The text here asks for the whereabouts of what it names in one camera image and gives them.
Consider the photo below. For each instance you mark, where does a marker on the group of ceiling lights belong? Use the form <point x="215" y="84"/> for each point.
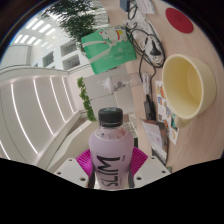
<point x="35" y="31"/>

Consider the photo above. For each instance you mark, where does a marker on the brown notebook with paper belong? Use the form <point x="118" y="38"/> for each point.
<point x="155" y="138"/>

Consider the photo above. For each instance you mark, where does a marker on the flat round red coaster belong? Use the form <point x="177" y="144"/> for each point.
<point x="179" y="20"/>

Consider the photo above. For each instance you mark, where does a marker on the green bag with cartoon bear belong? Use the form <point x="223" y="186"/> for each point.
<point x="108" y="50"/>

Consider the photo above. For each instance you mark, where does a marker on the large green tree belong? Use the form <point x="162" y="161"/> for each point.
<point x="78" y="16"/>

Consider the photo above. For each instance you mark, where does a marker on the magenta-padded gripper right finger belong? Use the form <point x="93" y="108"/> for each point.
<point x="150" y="168"/>

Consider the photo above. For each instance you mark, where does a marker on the small green leafy plant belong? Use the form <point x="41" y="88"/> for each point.
<point x="87" y="100"/>

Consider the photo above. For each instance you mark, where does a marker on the cream yellow mug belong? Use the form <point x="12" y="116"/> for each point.
<point x="186" y="86"/>

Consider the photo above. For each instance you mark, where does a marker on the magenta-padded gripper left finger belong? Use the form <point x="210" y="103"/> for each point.
<point x="70" y="170"/>

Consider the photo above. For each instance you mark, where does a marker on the black clip device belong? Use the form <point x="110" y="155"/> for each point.
<point x="149" y="108"/>

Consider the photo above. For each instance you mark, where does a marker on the purple drink bottle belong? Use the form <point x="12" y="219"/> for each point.
<point x="111" y="156"/>

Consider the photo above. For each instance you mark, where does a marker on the clear plastic bottle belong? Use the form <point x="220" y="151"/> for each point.
<point x="121" y="82"/>

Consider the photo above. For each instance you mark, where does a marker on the white paper sheet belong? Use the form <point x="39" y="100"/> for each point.
<point x="146" y="6"/>

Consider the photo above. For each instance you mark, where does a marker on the colourful sticker sheet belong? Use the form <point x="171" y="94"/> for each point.
<point x="165" y="110"/>

